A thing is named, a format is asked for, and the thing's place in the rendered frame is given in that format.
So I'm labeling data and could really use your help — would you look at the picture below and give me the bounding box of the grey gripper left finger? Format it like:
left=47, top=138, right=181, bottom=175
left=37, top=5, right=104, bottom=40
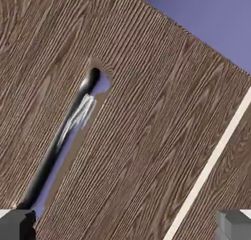
left=0, top=208, right=37, bottom=240

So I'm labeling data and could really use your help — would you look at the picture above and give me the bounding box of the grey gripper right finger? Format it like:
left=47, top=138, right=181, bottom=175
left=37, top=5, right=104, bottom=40
left=215, top=208, right=251, bottom=240

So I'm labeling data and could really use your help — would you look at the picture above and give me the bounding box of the brown wooden drawer front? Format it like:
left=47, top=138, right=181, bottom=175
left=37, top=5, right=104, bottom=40
left=173, top=104, right=251, bottom=240
left=0, top=0, right=251, bottom=240

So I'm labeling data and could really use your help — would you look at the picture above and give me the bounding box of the curved dark metal handle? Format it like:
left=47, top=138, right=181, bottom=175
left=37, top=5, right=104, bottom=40
left=14, top=66, right=113, bottom=222

